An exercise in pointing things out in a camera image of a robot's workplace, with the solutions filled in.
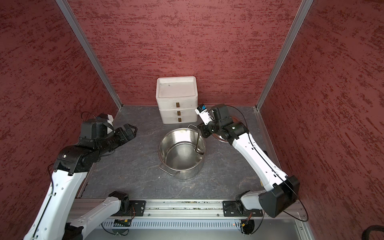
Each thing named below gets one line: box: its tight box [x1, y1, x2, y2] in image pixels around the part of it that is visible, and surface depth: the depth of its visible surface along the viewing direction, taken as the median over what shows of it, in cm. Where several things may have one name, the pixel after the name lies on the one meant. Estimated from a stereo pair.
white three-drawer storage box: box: [156, 76, 199, 124], surface depth 100 cm
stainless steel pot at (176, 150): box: [158, 124, 207, 180], surface depth 90 cm
